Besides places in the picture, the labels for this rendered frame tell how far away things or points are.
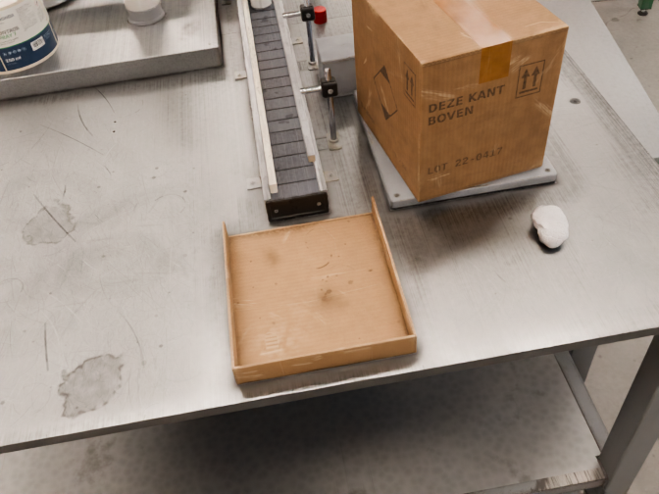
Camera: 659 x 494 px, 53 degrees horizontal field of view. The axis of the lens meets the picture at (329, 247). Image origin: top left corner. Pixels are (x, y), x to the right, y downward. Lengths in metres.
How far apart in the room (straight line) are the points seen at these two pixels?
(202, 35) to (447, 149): 0.76
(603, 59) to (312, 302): 0.89
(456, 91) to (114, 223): 0.64
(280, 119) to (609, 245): 0.64
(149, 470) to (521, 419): 0.86
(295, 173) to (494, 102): 0.36
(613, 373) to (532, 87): 1.10
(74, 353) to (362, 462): 0.74
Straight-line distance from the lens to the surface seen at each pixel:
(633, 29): 3.53
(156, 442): 1.68
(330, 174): 1.25
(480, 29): 1.08
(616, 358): 2.07
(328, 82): 1.24
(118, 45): 1.69
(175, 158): 1.37
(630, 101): 1.49
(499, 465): 1.58
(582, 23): 1.74
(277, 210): 1.16
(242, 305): 1.05
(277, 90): 1.41
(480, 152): 1.15
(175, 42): 1.65
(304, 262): 1.09
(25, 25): 1.68
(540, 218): 1.13
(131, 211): 1.27
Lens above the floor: 1.63
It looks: 46 degrees down
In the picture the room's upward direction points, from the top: 7 degrees counter-clockwise
